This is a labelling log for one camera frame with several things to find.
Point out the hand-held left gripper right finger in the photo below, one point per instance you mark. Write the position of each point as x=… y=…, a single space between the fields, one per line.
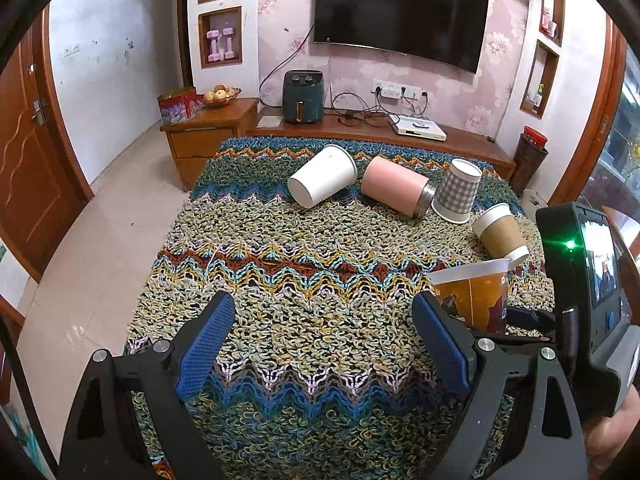
x=442 y=345

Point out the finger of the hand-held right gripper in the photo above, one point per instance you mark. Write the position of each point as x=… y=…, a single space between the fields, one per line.
x=525 y=318

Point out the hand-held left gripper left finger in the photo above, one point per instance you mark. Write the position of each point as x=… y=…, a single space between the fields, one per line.
x=205 y=345

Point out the orange printed paper cup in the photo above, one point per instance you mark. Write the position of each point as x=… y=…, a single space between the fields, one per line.
x=470 y=295

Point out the brown sleeved paper cup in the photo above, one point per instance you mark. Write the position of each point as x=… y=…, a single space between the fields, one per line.
x=502 y=235

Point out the grey checkered paper cup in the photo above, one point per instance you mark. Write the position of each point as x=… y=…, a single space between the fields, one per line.
x=456 y=192

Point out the pink steel thermos cup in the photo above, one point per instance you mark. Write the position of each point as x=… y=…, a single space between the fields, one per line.
x=392 y=182

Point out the plain white paper cup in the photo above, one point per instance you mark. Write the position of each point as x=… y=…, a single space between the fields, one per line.
x=322 y=175

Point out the person's right hand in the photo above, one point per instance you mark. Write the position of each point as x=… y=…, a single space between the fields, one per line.
x=612 y=445

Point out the colourful knitted blanket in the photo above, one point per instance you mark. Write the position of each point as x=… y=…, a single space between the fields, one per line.
x=310 y=285

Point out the dark bin with red lid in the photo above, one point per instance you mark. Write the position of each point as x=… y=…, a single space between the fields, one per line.
x=526 y=165

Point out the red container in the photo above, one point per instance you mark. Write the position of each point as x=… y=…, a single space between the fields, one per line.
x=535 y=136

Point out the small wooden side cabinet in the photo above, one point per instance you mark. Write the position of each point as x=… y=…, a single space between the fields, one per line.
x=200 y=140

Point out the white set-top box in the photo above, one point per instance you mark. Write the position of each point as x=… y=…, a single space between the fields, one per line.
x=417 y=129

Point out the long wooden TV cabinet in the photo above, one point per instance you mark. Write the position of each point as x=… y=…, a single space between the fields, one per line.
x=360 y=132

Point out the red printed tin box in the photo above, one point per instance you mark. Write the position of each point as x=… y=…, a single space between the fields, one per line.
x=177 y=107

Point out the brown wooden door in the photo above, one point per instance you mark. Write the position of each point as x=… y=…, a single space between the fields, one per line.
x=30 y=170

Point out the bowl of fruit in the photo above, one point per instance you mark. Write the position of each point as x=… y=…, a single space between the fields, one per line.
x=220 y=95

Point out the small white mug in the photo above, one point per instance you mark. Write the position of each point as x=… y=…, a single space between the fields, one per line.
x=552 y=28

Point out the dark green air fryer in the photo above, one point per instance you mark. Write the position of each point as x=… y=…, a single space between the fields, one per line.
x=302 y=95

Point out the pink dumbbell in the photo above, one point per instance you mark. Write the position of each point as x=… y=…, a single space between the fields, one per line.
x=229 y=43
x=213 y=46

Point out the black flat television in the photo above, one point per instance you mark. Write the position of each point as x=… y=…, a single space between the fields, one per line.
x=400 y=10

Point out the white wall socket strip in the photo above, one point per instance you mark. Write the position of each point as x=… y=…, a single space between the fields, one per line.
x=395 y=90

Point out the white wall switch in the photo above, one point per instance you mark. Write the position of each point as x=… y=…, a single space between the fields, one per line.
x=71 y=50

